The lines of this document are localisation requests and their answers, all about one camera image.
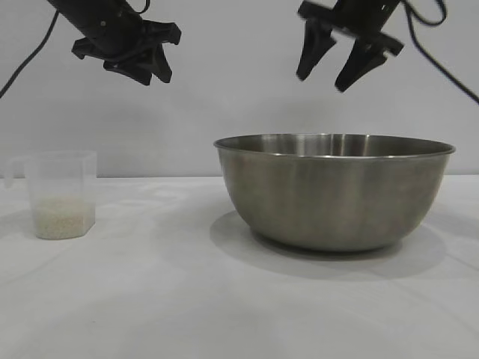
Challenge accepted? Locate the short looped black cable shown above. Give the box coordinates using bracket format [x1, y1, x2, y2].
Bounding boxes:
[403, 0, 430, 22]

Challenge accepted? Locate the clear plastic measuring cup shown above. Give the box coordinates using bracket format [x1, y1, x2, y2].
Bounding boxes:
[2, 150, 98, 240]

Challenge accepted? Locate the white tablecloth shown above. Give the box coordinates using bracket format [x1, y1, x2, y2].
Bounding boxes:
[0, 175, 479, 359]

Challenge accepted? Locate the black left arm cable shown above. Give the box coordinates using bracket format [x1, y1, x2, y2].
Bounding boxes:
[0, 8, 61, 99]

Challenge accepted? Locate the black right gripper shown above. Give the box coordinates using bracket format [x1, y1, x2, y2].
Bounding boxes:
[296, 0, 406, 94]

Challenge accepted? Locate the stainless steel mixing bowl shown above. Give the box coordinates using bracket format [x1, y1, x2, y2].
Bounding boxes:
[213, 133, 457, 256]

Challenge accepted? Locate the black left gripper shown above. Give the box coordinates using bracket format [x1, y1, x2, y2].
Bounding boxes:
[47, 0, 183, 87]

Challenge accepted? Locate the white uncooked rice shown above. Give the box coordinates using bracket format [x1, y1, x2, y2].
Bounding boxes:
[34, 195, 97, 239]

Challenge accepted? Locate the long black right arm cable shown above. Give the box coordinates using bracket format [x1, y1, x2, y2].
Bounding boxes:
[406, 7, 479, 105]

